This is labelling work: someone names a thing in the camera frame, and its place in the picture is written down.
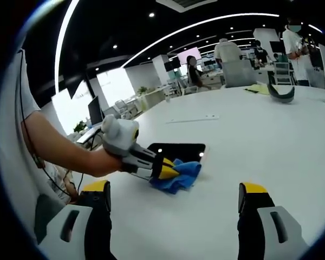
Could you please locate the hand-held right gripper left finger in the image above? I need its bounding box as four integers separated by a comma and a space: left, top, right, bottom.
38, 180, 117, 260

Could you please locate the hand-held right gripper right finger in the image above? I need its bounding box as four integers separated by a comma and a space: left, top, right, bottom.
237, 182, 311, 260

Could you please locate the blue cleaning cloth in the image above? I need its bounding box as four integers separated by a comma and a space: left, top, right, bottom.
148, 159, 203, 194

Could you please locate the white slanted tray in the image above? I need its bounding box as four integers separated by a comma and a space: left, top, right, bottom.
76, 127, 102, 144

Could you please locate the grey fabric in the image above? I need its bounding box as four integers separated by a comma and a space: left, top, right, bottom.
34, 194, 67, 244

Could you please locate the black computer monitor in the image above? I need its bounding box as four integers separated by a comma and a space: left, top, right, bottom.
87, 96, 103, 126

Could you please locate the hanging black screen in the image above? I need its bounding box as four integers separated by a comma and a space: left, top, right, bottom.
64, 69, 85, 99

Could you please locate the curved ceiling light strip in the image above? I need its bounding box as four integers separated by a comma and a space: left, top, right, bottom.
54, 0, 81, 95
121, 12, 281, 68

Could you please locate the person's white shirt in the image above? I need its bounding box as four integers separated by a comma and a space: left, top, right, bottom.
0, 48, 71, 244

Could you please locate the grey office chair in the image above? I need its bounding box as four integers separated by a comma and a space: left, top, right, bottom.
222, 60, 257, 89

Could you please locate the yellow paper sheet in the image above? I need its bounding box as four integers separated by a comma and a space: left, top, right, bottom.
243, 84, 270, 95

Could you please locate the curved grey black band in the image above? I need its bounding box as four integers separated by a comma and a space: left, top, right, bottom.
267, 83, 296, 104

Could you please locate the white ceiling air vent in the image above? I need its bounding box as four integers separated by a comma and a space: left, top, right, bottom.
155, 0, 219, 13

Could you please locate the white mesh office chair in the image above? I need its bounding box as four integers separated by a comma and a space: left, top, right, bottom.
273, 61, 293, 85

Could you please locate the pink wall screen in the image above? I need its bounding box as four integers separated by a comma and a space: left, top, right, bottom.
177, 47, 201, 66

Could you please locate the thin black cable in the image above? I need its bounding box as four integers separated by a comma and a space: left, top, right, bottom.
18, 50, 85, 197

